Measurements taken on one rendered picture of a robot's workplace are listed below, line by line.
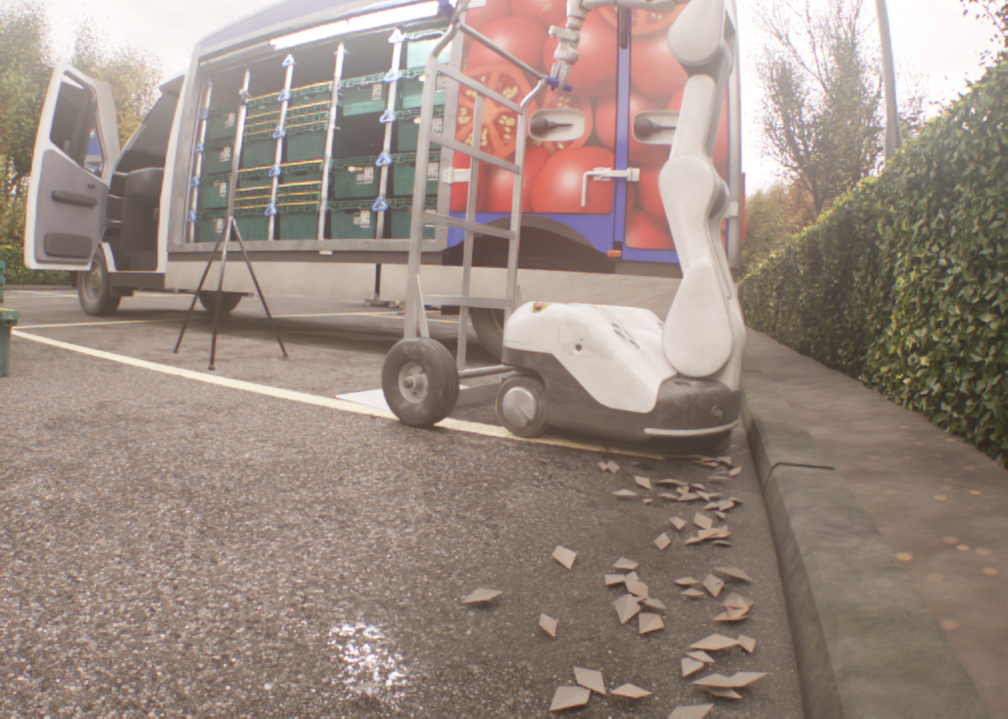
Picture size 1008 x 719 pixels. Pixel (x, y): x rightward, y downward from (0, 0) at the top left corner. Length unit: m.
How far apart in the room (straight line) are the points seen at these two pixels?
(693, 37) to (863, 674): 1.47
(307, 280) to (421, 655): 3.04
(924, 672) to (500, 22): 3.16
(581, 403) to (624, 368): 0.14
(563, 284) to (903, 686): 2.45
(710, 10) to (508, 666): 1.54
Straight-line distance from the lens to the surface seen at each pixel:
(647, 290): 2.67
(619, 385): 1.33
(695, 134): 1.56
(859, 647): 0.62
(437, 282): 3.00
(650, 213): 2.70
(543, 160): 2.86
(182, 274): 4.46
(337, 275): 3.36
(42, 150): 5.13
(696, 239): 1.45
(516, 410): 1.49
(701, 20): 1.64
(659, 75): 2.89
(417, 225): 1.67
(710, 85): 1.60
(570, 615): 0.72
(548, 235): 2.78
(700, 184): 1.47
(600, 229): 2.73
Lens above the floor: 0.39
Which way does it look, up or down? 5 degrees down
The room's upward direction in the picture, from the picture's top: 4 degrees clockwise
